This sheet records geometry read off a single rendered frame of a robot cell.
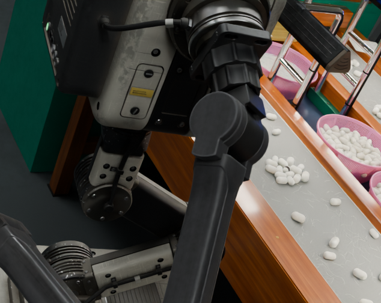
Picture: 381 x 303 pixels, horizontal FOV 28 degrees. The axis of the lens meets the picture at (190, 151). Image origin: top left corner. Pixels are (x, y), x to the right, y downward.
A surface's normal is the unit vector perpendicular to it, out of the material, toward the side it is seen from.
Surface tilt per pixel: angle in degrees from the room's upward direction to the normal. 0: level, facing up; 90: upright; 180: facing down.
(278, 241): 0
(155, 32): 90
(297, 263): 0
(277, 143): 0
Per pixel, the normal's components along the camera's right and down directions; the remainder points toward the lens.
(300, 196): 0.34, -0.77
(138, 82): 0.26, 0.65
